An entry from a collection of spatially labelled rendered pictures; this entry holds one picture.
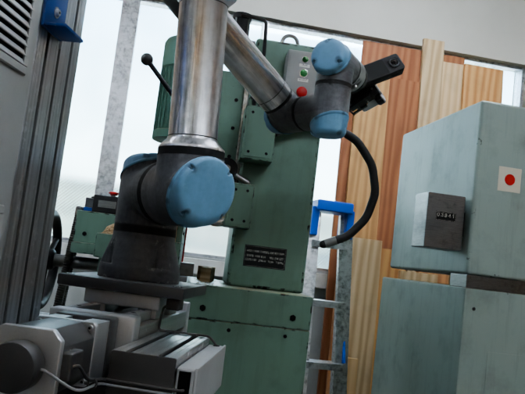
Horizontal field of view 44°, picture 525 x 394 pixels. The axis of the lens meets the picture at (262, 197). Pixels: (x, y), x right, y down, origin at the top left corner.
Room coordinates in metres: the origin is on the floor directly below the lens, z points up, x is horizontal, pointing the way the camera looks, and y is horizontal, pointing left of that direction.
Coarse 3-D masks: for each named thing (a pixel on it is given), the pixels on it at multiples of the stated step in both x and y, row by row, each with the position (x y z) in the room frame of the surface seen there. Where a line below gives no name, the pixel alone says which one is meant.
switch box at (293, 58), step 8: (288, 56) 1.78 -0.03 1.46; (296, 56) 1.78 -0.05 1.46; (288, 64) 1.78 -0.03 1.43; (296, 64) 1.78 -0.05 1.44; (288, 72) 1.78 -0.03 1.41; (296, 72) 1.78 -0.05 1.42; (312, 72) 1.78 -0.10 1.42; (288, 80) 1.78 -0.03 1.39; (296, 80) 1.78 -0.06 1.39; (312, 80) 1.78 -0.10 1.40; (296, 88) 1.78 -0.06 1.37; (312, 88) 1.79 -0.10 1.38
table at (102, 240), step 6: (96, 234) 1.60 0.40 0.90; (102, 234) 1.60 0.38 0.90; (108, 234) 1.61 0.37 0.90; (96, 240) 1.60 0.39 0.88; (102, 240) 1.60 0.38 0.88; (108, 240) 1.60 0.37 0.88; (72, 246) 1.80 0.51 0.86; (78, 246) 1.80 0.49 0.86; (84, 246) 1.81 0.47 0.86; (90, 246) 1.81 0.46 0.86; (96, 246) 1.60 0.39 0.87; (102, 246) 1.60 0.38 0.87; (180, 246) 1.62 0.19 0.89; (72, 252) 1.80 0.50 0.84; (78, 252) 1.80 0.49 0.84; (84, 252) 1.81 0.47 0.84; (90, 252) 1.81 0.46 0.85; (96, 252) 1.60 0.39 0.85; (102, 252) 1.60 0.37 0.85; (180, 252) 1.72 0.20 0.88; (180, 258) 1.87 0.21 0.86
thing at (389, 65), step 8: (392, 56) 1.43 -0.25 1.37; (368, 64) 1.42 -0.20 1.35; (376, 64) 1.42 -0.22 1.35; (384, 64) 1.42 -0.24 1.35; (392, 64) 1.42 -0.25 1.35; (400, 64) 1.42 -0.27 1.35; (368, 72) 1.41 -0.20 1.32; (376, 72) 1.41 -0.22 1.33; (384, 72) 1.41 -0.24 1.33; (392, 72) 1.41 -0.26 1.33; (400, 72) 1.43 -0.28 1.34; (368, 80) 1.41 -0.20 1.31; (376, 80) 1.41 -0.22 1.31; (384, 80) 1.43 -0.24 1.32
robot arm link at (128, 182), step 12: (132, 156) 1.18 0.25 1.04; (144, 156) 1.17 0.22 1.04; (156, 156) 1.17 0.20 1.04; (132, 168) 1.17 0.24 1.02; (144, 168) 1.16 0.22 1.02; (120, 180) 1.20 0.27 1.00; (132, 180) 1.16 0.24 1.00; (120, 192) 1.19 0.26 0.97; (132, 192) 1.15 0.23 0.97; (120, 204) 1.19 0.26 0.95; (132, 204) 1.16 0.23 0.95; (120, 216) 1.18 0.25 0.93; (132, 216) 1.17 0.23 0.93; (144, 216) 1.16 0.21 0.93; (168, 228) 1.19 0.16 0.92
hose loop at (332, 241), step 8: (344, 136) 1.82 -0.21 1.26; (352, 136) 1.82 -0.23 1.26; (360, 144) 1.82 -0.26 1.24; (360, 152) 1.83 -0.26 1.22; (368, 152) 1.83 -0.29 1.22; (368, 160) 1.83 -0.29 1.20; (368, 168) 1.84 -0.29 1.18; (376, 168) 1.83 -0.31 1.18; (376, 176) 1.83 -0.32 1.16; (376, 184) 1.83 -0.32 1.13; (376, 192) 1.84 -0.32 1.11; (376, 200) 1.84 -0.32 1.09; (368, 208) 1.84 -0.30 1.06; (368, 216) 1.84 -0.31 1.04; (360, 224) 1.84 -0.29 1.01; (352, 232) 1.84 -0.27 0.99; (328, 240) 1.83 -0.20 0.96; (336, 240) 1.83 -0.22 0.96; (344, 240) 1.84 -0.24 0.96
